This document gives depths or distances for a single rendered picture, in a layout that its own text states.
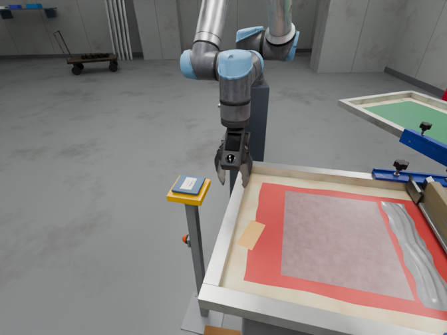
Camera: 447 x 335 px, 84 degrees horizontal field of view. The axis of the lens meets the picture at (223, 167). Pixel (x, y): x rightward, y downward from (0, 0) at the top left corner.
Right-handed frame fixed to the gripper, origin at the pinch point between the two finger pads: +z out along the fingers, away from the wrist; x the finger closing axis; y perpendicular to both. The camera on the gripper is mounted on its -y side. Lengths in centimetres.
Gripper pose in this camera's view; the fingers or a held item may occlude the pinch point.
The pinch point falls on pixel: (233, 184)
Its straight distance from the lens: 73.2
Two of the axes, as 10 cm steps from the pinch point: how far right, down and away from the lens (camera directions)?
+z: 0.2, 8.2, 5.7
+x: -9.7, -1.1, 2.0
